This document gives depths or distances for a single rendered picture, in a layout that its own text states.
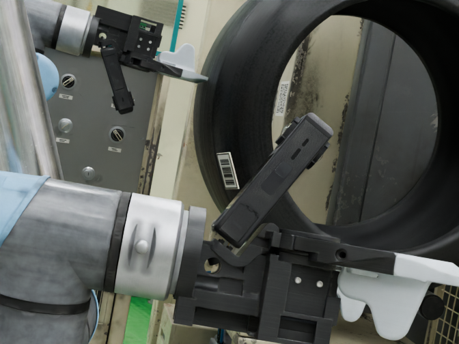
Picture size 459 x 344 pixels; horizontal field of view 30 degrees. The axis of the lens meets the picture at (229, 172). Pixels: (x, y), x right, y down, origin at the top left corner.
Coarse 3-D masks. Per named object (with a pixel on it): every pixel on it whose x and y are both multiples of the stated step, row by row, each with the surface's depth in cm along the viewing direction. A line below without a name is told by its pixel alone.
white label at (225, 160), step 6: (222, 156) 136; (228, 156) 134; (222, 162) 137; (228, 162) 135; (222, 168) 137; (228, 168) 135; (222, 174) 138; (228, 174) 136; (234, 174) 134; (228, 180) 137; (234, 180) 135; (228, 186) 137; (234, 186) 135
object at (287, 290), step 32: (192, 224) 61; (192, 256) 60; (224, 256) 62; (256, 256) 63; (288, 256) 61; (192, 288) 61; (224, 288) 63; (256, 288) 63; (288, 288) 61; (320, 288) 62; (192, 320) 62; (224, 320) 64; (256, 320) 63; (288, 320) 62; (320, 320) 61
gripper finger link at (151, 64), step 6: (138, 60) 140; (150, 60) 139; (144, 66) 139; (150, 66) 139; (156, 66) 139; (162, 66) 140; (168, 66) 140; (174, 66) 141; (168, 72) 140; (174, 72) 140; (180, 72) 141
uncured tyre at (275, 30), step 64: (256, 0) 139; (320, 0) 135; (384, 0) 165; (448, 0) 138; (256, 64) 134; (448, 64) 169; (256, 128) 134; (448, 128) 170; (448, 192) 170; (448, 256) 142
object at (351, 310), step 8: (352, 272) 70; (360, 272) 71; (368, 272) 71; (344, 296) 70; (344, 304) 70; (352, 304) 70; (360, 304) 71; (344, 312) 70; (352, 312) 71; (360, 312) 71; (352, 320) 71
